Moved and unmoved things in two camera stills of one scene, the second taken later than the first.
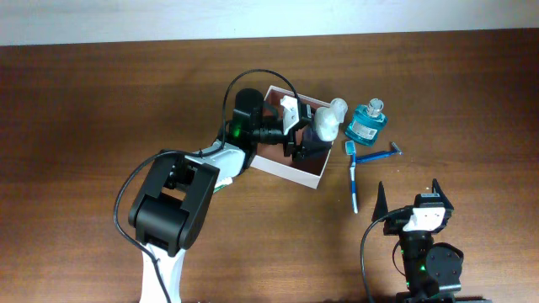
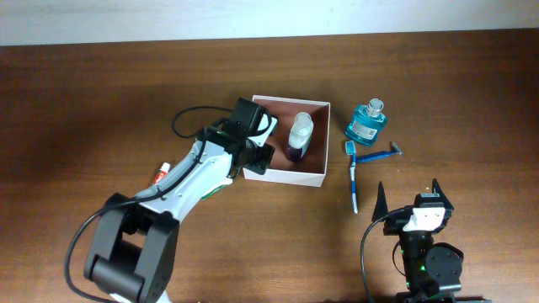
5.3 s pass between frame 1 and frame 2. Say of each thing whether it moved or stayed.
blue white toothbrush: stayed
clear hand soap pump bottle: moved
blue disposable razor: stayed
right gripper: stayed
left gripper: moved
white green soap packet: stayed
